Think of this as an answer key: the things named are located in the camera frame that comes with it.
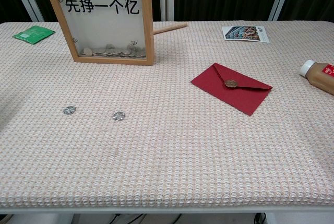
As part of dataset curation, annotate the pile of silver coins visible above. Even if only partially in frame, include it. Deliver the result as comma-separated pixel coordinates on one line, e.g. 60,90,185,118
82,43,147,59

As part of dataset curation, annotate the wooden frame coin bank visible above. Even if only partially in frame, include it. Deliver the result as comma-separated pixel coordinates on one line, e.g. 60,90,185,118
39,0,155,67

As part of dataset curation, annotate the beige woven tablecloth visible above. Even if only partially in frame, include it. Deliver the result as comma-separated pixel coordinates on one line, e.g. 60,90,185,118
0,20,334,208

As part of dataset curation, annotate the red envelope with wax seal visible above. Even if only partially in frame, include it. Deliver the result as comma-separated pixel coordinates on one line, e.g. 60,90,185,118
191,62,273,116

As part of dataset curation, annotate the wooden stick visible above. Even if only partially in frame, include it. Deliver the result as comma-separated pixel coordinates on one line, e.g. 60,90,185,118
153,21,188,36

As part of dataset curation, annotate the picture postcard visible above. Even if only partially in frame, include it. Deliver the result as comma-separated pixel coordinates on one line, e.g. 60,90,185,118
221,25,270,43

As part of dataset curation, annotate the green flat packet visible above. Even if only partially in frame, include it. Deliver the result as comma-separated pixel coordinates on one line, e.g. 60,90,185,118
12,25,56,45

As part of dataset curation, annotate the milk tea bottle white cap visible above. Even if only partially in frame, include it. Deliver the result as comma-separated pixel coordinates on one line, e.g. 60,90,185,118
299,60,334,95

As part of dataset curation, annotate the black floor cable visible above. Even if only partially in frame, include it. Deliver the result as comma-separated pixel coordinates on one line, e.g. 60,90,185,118
166,213,183,224
253,212,267,224
109,213,147,224

